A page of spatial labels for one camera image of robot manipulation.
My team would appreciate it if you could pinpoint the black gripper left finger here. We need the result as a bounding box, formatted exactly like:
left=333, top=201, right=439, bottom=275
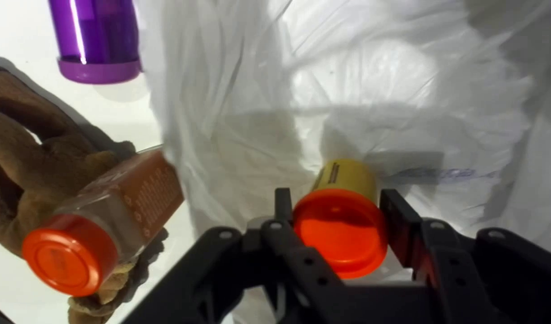
left=120, top=185, right=372, bottom=324

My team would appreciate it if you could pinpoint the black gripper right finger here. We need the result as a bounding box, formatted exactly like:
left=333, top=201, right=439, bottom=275
left=378, top=187, right=551, bottom=324

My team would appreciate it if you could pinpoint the red-orange lid yellow dough tub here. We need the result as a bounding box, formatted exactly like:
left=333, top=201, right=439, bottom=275
left=289, top=156, right=390, bottom=280

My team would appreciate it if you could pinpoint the white plastic bag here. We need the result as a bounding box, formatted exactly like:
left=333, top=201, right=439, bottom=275
left=133, top=0, right=551, bottom=324

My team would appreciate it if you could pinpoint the brown plush moose toy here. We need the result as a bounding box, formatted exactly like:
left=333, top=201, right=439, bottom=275
left=0, top=55, right=169, bottom=324

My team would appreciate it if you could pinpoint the dark purple lid dough tub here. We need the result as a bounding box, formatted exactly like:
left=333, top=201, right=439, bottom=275
left=46, top=0, right=143, bottom=86

